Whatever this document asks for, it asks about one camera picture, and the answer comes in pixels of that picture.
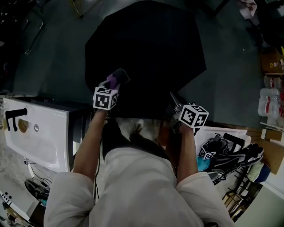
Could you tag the table with checked tablecloth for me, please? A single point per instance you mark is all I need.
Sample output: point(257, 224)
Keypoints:
point(248, 6)

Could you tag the person's left forearm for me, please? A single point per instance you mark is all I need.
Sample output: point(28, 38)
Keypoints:
point(88, 150)

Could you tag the water bottle pack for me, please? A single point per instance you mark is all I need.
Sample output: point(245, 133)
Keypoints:
point(269, 104)
point(271, 82)

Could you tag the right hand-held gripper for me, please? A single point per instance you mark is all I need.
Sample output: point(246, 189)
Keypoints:
point(193, 116)

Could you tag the grey and purple cloth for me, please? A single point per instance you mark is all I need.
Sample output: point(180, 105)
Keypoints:
point(119, 74)

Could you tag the brown round soap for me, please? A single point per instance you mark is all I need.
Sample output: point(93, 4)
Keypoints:
point(22, 126)

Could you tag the black umbrella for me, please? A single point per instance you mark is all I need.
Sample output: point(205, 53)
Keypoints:
point(144, 44)

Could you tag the open labelled cardboard box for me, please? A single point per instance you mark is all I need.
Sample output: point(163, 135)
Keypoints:
point(269, 62)

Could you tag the person's white shirt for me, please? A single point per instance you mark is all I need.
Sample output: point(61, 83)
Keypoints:
point(137, 188)

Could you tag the black office chair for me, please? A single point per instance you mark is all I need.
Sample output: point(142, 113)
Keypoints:
point(270, 28)

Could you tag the black metal rack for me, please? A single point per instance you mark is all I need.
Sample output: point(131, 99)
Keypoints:
point(235, 197)

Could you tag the idle gripper device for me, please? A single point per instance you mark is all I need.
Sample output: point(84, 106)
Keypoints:
point(206, 153)

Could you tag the white sink basin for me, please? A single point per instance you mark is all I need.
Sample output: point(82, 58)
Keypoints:
point(48, 142)

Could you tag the white panel with black dots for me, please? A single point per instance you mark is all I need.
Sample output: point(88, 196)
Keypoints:
point(22, 206)

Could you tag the metal basin drain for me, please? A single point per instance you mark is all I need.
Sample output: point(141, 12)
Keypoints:
point(36, 127)

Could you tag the plain brown cardboard box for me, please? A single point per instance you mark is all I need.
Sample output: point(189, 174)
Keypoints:
point(273, 155)

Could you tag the dark blue cushion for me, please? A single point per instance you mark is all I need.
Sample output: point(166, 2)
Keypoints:
point(265, 174)

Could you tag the person's right forearm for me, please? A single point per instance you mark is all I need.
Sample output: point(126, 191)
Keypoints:
point(186, 155)

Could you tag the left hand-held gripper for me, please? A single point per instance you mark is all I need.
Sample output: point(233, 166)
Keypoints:
point(104, 99)

